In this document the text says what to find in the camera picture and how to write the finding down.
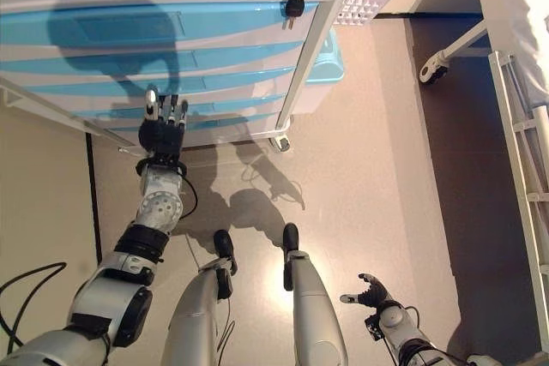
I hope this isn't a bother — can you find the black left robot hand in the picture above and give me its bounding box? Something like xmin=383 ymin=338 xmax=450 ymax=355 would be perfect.
xmin=136 ymin=87 xmax=190 ymax=165

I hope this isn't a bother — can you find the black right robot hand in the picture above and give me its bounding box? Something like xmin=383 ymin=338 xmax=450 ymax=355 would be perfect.
xmin=340 ymin=272 xmax=391 ymax=309

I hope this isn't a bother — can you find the blue white cart drawer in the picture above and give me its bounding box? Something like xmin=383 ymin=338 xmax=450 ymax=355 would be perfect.
xmin=72 ymin=93 xmax=287 ymax=118
xmin=0 ymin=42 xmax=306 ymax=78
xmin=0 ymin=66 xmax=298 ymax=99
xmin=98 ymin=112 xmax=281 ymax=135
xmin=0 ymin=1 xmax=319 ymax=63

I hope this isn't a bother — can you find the silver right robot leg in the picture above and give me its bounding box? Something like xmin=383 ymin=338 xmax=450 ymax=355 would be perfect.
xmin=281 ymin=223 xmax=349 ymax=366

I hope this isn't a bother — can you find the silver robot leg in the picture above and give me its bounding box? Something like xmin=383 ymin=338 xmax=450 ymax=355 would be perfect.
xmin=281 ymin=223 xmax=349 ymax=366
xmin=160 ymin=229 xmax=239 ymax=366

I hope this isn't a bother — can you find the cart caster wheel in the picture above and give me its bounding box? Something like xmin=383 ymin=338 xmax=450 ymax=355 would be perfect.
xmin=268 ymin=136 xmax=292 ymax=153

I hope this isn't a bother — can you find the waste bin with blue lid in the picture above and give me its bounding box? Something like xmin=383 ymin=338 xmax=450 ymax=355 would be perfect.
xmin=295 ymin=27 xmax=346 ymax=114

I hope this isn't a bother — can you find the silver left robot leg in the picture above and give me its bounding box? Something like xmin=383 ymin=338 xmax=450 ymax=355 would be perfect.
xmin=160 ymin=229 xmax=239 ymax=366

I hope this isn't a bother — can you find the bed caster wheel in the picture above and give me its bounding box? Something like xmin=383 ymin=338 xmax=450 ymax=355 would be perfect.
xmin=419 ymin=52 xmax=449 ymax=84

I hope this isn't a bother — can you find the white bed sheet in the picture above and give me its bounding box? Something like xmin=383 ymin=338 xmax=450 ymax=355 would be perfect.
xmin=492 ymin=0 xmax=549 ymax=105

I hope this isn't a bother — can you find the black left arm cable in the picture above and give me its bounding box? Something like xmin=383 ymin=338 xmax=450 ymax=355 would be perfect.
xmin=176 ymin=166 xmax=199 ymax=220

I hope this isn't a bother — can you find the white bed side rail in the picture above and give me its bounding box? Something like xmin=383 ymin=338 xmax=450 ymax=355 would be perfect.
xmin=488 ymin=51 xmax=549 ymax=333

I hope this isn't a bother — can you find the white hospital bed frame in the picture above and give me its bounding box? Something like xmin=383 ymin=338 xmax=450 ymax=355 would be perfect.
xmin=418 ymin=0 xmax=549 ymax=333

